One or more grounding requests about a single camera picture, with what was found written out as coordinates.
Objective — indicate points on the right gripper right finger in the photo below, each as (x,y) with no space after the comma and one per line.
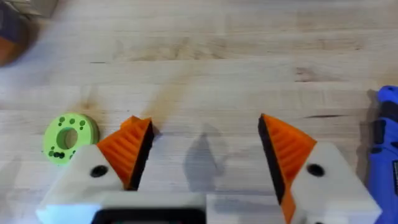
(329,193)

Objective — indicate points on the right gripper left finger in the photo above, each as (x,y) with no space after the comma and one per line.
(81,174)

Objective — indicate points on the blue electric screwdriver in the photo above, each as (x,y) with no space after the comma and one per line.
(384,174)

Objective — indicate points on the green disc with holes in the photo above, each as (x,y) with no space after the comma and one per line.
(54,140)

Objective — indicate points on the brown tub with toys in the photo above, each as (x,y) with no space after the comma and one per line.
(14,43)

